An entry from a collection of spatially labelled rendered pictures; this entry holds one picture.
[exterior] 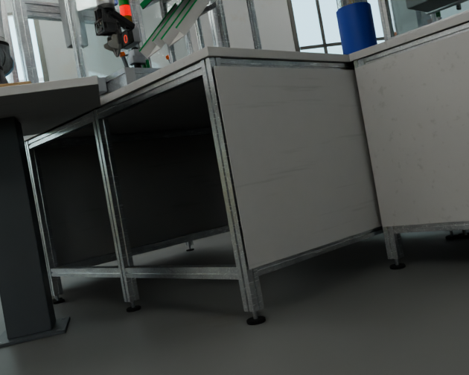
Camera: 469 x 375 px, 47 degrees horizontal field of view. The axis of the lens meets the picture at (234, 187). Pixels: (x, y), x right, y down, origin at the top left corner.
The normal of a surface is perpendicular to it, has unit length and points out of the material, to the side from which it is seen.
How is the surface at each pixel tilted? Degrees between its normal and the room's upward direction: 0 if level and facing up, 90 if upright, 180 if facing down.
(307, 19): 90
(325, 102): 90
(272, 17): 90
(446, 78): 90
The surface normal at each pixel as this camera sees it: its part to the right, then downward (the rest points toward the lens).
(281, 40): 0.22, -0.04
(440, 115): -0.72, 0.13
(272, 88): 0.67, -0.11
